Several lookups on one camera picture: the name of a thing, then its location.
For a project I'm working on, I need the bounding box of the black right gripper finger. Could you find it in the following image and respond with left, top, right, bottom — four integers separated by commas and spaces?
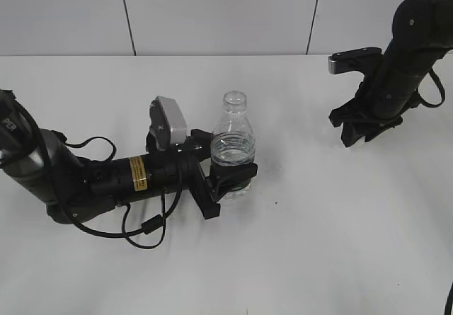
365, 122, 401, 142
341, 122, 369, 148

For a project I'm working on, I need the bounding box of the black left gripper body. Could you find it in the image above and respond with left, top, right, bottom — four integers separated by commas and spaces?
144, 134, 220, 219

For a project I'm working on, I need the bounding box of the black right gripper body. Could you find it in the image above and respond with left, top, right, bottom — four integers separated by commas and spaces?
328, 81, 422, 127

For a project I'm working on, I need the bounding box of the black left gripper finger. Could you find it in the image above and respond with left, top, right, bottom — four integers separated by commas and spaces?
208, 162, 258, 200
190, 129, 214, 149

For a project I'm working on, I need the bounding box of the clear cestbon water bottle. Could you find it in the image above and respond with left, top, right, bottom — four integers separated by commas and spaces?
210, 91, 256, 200

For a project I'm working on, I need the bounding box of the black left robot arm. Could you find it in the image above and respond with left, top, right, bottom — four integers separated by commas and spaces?
1, 90, 258, 224

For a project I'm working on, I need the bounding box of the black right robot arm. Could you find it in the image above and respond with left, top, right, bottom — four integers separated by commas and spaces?
328, 0, 452, 147

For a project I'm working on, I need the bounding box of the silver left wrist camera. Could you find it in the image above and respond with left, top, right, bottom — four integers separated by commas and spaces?
149, 96, 188, 150

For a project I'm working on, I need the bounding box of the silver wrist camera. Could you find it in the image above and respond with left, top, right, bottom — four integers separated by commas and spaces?
328, 47, 382, 76
149, 96, 188, 150

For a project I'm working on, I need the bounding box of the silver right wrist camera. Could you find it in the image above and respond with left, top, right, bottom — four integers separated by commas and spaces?
328, 47, 382, 76

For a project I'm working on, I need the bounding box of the black right camera cable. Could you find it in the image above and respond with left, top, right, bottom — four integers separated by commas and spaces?
410, 0, 453, 109

